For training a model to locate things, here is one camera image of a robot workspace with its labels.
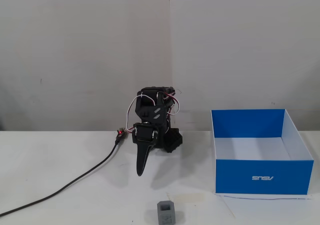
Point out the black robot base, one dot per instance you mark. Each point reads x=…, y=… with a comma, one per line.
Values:
x=173, y=140

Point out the small controller board red LED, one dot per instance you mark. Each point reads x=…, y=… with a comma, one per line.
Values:
x=120, y=133

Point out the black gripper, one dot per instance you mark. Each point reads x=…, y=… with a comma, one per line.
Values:
x=144, y=134

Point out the blue and white cardboard box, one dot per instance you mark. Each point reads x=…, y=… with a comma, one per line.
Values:
x=262, y=176

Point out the white paper sheet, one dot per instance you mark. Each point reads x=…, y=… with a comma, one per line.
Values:
x=265, y=210

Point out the gray cube block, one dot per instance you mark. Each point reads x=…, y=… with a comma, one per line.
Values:
x=165, y=211

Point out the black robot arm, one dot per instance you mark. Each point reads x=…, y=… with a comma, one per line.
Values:
x=150, y=110

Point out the clear tape strip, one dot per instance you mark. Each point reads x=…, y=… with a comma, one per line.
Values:
x=188, y=198

